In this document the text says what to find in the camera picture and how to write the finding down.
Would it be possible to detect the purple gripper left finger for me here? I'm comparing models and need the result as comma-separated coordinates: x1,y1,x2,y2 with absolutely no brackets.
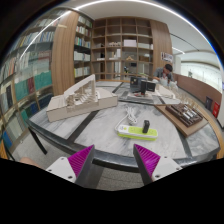
47,145,104,189

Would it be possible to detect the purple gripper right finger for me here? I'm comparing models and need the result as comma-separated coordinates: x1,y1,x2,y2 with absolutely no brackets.
133,144,182,185

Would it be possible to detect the black charger plug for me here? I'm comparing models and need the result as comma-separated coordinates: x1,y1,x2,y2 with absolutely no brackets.
142,120,150,133

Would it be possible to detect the green white power strip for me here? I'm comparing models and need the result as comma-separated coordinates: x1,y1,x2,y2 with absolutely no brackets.
117,125,158,141

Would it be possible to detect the dark brown architectural model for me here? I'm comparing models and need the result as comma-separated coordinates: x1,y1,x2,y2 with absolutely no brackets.
156,103,208,137

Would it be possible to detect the beige architectural building model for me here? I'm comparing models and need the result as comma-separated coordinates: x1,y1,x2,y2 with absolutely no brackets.
47,75,118,122

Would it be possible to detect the white flat model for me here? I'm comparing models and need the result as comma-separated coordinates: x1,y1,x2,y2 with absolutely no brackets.
156,84,175,99

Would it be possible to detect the black display box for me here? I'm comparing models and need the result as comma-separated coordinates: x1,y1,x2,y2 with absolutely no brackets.
130,76,156,94

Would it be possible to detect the seated person in grey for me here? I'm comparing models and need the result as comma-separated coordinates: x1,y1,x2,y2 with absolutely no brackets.
153,64,173,83

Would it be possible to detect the glass fronted book cabinet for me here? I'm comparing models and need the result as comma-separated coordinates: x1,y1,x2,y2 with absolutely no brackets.
0,9,93,159

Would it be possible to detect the white power strip cable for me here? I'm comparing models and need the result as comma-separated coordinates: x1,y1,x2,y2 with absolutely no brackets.
114,105,139,132

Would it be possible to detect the wooden wall bookshelf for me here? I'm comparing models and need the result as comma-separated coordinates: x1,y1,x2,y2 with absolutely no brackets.
91,17,153,81

